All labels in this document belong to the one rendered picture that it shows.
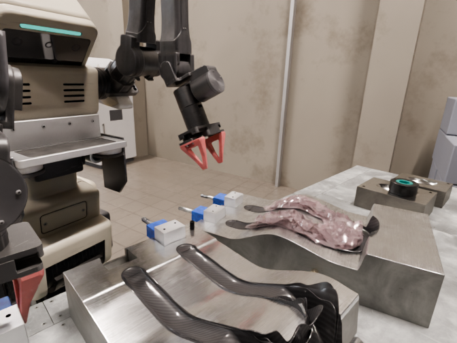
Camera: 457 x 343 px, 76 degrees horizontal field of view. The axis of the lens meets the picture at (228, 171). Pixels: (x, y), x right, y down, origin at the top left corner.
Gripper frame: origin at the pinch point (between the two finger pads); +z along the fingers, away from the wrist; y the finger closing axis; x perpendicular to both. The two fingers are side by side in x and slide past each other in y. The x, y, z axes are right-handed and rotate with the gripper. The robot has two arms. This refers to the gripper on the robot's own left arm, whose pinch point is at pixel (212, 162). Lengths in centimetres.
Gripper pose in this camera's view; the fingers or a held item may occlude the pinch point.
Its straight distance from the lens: 73.5
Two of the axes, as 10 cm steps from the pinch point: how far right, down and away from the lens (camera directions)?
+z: 3.5, 9.3, 0.6
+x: -7.7, 2.6, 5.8
